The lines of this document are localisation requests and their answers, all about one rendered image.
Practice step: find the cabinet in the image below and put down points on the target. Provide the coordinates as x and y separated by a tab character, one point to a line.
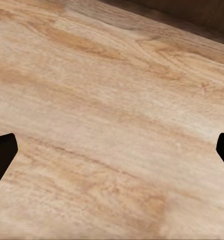
206	13

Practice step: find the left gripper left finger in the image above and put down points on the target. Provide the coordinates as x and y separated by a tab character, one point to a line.
8	150

